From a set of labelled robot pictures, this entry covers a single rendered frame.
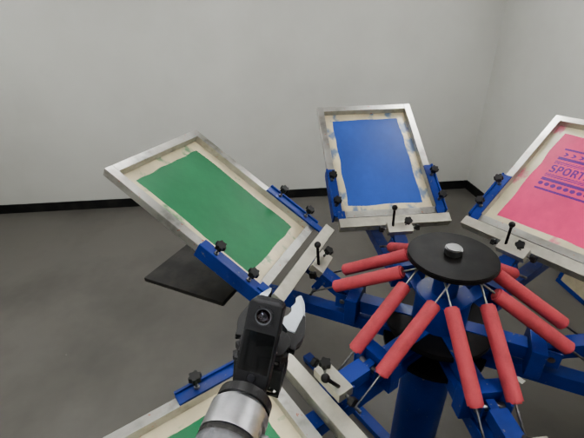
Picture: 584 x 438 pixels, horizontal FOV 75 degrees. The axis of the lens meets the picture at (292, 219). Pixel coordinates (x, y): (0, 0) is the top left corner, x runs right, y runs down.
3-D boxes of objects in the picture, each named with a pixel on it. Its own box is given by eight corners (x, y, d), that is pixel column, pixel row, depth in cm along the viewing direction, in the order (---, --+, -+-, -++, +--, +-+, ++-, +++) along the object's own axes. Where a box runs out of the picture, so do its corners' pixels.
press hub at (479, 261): (461, 503, 184) (546, 277, 119) (379, 513, 181) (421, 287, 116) (427, 424, 219) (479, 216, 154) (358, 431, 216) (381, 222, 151)
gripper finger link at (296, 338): (285, 315, 62) (259, 353, 55) (286, 307, 61) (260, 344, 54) (312, 327, 60) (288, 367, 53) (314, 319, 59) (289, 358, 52)
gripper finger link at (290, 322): (295, 315, 68) (271, 352, 60) (300, 290, 65) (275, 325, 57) (311, 322, 67) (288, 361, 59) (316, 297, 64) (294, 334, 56)
